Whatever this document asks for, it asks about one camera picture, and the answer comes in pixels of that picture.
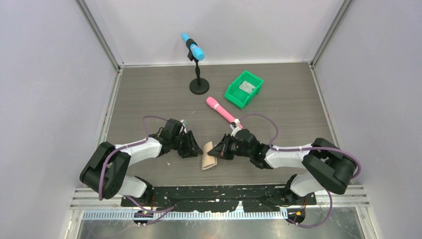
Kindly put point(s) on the black microphone stand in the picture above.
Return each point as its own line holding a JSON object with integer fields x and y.
{"x": 199, "y": 85}

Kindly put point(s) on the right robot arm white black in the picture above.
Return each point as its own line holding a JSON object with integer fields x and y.
{"x": 327, "y": 167}

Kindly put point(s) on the green plastic bin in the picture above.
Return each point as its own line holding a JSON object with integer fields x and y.
{"x": 238, "y": 97}

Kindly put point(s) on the beige card holder wallet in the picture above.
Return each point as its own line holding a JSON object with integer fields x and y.
{"x": 208, "y": 161}

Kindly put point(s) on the pink toy microphone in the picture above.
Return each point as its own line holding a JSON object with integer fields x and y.
{"x": 214, "y": 104}

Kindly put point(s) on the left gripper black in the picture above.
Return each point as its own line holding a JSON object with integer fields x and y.
{"x": 187, "y": 152}

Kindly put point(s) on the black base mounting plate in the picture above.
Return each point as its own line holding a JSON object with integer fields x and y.
{"x": 226, "y": 198}

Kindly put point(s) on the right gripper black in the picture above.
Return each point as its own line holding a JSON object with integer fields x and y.
{"x": 222, "y": 149}

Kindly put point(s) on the card inside green bin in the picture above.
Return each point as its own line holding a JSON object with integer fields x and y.
{"x": 247, "y": 87}

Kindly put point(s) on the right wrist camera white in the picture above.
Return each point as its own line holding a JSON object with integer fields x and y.
{"x": 236, "y": 127}

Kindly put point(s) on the blue toy microphone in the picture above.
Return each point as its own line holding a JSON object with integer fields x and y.
{"x": 195, "y": 52}

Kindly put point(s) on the aluminium front rail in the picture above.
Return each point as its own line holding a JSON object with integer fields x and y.
{"x": 131, "y": 214}

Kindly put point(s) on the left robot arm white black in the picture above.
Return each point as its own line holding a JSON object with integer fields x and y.
{"x": 106, "y": 170}

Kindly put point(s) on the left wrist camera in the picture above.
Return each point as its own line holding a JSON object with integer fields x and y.
{"x": 184, "y": 123}

